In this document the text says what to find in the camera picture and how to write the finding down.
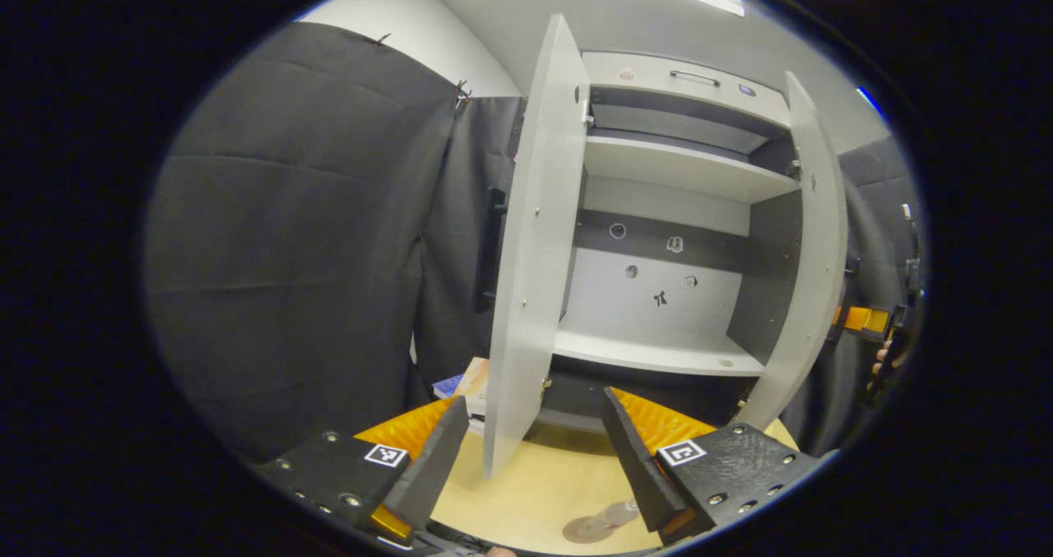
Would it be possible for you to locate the white cabinet shelf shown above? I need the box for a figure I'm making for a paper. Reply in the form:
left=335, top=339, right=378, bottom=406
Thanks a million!
left=553, top=329, right=768, bottom=377
left=582, top=135, right=800, bottom=204

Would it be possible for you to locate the black door handle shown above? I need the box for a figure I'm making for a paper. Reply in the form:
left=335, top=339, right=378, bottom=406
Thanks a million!
left=480, top=187, right=508, bottom=311

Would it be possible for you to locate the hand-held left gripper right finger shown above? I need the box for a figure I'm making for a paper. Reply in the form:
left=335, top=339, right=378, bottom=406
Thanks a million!
left=601, top=388, right=840, bottom=545

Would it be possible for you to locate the white cabinet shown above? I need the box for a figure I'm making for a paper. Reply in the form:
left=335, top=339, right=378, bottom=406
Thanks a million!
left=539, top=51, right=823, bottom=439

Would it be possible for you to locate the white cabinet drawer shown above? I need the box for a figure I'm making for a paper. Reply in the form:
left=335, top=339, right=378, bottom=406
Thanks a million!
left=581, top=51, right=792, bottom=128

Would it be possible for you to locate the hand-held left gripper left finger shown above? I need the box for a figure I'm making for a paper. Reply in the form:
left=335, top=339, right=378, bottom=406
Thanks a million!
left=259, top=395, right=470, bottom=541

